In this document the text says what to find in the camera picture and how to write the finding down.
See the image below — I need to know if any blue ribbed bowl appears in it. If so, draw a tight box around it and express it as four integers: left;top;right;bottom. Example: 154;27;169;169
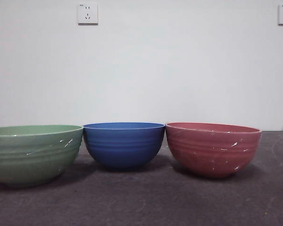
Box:
83;121;166;172

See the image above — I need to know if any red ribbed bowl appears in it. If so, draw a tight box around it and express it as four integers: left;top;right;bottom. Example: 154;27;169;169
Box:
165;121;262;178

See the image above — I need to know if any green ribbed bowl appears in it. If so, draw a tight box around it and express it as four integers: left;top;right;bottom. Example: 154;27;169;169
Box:
0;124;83;188

